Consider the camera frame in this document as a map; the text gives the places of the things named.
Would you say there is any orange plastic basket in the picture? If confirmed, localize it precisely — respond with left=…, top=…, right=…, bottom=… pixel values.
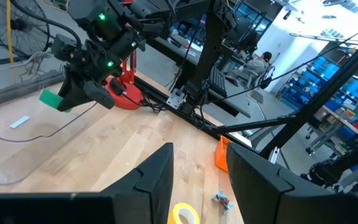
left=214, top=135, right=233, bottom=173

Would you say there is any yellow tape roll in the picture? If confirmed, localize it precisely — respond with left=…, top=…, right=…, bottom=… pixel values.
left=167, top=202, right=201, bottom=224

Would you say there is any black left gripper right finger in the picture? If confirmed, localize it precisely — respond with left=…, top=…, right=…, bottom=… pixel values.
left=227, top=142, right=358, bottom=224

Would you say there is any green tape roll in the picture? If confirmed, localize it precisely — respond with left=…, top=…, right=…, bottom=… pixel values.
left=39, top=89, right=73, bottom=113

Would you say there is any black cable bundle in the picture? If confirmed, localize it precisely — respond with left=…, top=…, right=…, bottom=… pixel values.
left=124, top=91, right=169, bottom=114

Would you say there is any person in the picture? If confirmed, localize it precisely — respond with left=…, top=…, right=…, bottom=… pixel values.
left=228, top=51, right=275, bottom=88

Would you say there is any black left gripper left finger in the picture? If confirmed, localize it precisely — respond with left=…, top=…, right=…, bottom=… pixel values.
left=0, top=142, right=175, bottom=224

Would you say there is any yellow hanging cord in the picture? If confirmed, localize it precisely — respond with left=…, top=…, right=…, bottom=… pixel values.
left=6, top=0, right=17, bottom=85

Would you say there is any black computer keyboard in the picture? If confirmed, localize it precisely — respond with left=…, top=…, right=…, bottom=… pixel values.
left=209, top=66, right=229, bottom=98

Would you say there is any grey desk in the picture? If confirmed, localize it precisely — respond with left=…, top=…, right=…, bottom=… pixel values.
left=147, top=34, right=252, bottom=118

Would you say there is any black floor fan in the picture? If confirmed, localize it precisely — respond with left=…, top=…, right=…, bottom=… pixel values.
left=0, top=0, right=52, bottom=60

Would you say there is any light blue staple remover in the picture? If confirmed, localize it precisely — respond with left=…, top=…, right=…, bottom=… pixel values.
left=211, top=189, right=234, bottom=216

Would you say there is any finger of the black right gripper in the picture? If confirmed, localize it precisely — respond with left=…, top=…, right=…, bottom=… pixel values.
left=56, top=66, right=87, bottom=112
left=83, top=80, right=117, bottom=110

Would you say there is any clear plastic bin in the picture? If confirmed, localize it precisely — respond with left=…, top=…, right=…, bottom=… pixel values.
left=0, top=51, right=105, bottom=186

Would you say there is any storage shelf with blue bins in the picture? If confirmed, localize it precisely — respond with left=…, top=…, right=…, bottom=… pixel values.
left=277, top=55, right=358, bottom=141

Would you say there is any silver arm base bracket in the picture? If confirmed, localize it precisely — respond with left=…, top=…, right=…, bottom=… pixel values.
left=166, top=88, right=188, bottom=110

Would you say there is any silver aluminium bar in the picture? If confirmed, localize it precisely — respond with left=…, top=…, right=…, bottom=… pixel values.
left=267, top=146, right=281, bottom=165

